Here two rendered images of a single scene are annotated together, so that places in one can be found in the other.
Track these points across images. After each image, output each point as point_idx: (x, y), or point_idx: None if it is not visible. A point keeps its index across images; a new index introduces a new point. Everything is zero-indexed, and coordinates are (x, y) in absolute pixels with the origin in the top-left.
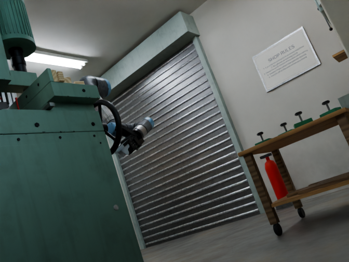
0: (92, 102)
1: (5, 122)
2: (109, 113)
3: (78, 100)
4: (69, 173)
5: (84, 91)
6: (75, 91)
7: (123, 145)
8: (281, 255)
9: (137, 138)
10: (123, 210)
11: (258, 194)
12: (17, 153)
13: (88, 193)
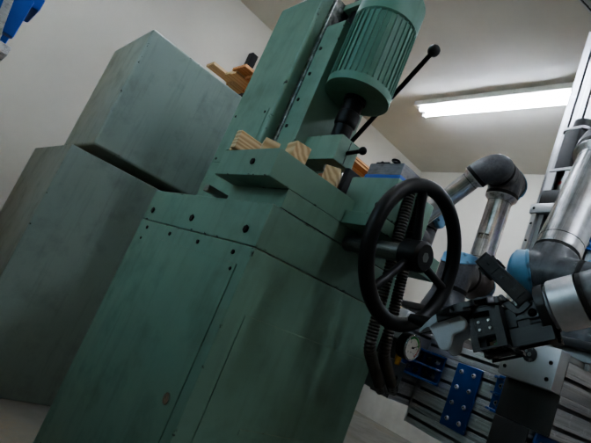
0: (280, 185)
1: (176, 210)
2: (551, 222)
3: (251, 180)
4: (170, 299)
5: (251, 162)
6: (241, 163)
7: (435, 315)
8: None
9: (527, 317)
10: (171, 417)
11: None
12: (158, 250)
13: (163, 344)
